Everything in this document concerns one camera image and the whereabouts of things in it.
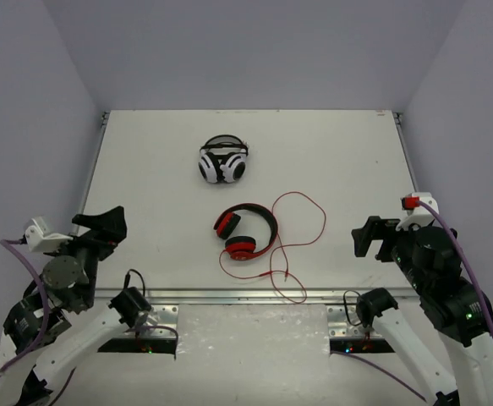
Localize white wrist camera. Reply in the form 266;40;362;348
396;192;439;231
24;217;73;253

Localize metal mounting plate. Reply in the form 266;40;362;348
145;304;179;334
326;304;364;339

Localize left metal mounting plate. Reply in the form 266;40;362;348
145;304;179;334

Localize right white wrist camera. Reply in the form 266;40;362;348
396;192;439;231

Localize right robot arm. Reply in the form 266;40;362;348
351;216;493;405

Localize aluminium table rail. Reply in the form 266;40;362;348
93;288;412;304

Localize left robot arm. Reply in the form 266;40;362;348
0;206;152;405

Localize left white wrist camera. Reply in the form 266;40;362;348
24;217;73;253

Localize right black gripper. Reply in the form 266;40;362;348
351;216;430;294

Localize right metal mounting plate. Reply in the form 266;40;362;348
326;304;364;339

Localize white black headphones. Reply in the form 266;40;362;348
198;134;249;184

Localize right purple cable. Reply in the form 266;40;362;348
414;200;493;406

